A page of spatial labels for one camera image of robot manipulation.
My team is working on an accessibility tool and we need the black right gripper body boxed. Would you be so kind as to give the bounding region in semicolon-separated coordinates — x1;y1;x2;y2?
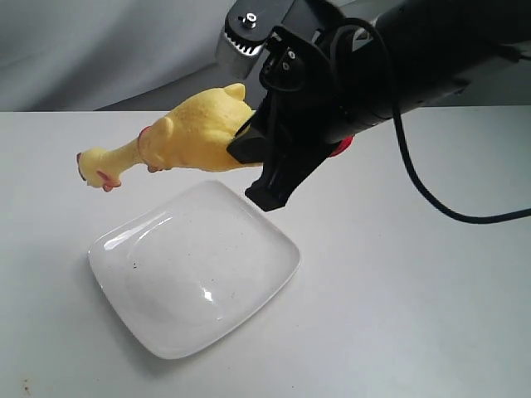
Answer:
216;1;373;141

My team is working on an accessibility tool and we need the yellow rubber chicken toy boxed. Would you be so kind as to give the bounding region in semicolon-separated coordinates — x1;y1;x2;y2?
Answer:
76;82;263;192

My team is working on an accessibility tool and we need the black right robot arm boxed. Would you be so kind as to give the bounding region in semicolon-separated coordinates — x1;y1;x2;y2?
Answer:
216;1;530;211

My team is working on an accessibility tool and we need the white square ceramic plate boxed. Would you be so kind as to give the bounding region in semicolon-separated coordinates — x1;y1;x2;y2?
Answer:
88;181;301;360

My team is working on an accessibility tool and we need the black cable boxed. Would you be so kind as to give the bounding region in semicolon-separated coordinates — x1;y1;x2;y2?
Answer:
265;16;531;225

